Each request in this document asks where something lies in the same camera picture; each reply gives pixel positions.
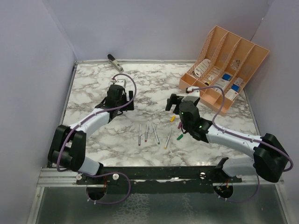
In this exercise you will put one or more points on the green marker pen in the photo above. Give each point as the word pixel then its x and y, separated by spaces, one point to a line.
pixel 155 133

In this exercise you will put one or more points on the white card packet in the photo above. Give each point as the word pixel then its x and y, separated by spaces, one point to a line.
pixel 220 83

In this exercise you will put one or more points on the grey black stapler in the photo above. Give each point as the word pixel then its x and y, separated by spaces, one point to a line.
pixel 114 63

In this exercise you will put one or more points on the blue eraser box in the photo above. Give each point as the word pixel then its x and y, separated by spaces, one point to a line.
pixel 235 87
pixel 227 76

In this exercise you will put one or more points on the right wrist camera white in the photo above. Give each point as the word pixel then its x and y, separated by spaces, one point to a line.
pixel 193 91

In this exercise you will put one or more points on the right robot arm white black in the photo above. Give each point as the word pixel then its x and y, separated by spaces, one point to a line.
pixel 264 155

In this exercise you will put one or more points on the red marker pen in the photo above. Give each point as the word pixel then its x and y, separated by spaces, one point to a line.
pixel 146 131

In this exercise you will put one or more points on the white oval tag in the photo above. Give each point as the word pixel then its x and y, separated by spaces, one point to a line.
pixel 201 67

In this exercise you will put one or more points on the yellow marker pen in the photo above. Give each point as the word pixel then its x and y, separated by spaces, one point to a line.
pixel 168 139

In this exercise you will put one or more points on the peach desk file organizer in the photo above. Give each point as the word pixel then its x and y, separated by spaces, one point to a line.
pixel 228 53

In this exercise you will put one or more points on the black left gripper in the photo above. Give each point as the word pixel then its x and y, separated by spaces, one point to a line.
pixel 129 95

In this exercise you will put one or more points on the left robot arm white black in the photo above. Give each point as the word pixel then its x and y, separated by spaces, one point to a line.
pixel 68 146

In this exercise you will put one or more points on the white red box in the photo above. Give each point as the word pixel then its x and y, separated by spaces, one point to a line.
pixel 238 82

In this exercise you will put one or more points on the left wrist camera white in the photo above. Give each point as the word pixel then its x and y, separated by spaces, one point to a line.
pixel 120 82

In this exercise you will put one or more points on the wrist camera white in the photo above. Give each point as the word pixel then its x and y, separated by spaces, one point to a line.
pixel 193 91
pixel 120 82

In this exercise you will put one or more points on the black mounting rail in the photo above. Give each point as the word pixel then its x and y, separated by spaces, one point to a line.
pixel 160 180

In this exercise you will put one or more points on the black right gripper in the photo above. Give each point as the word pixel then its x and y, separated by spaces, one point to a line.
pixel 173 100

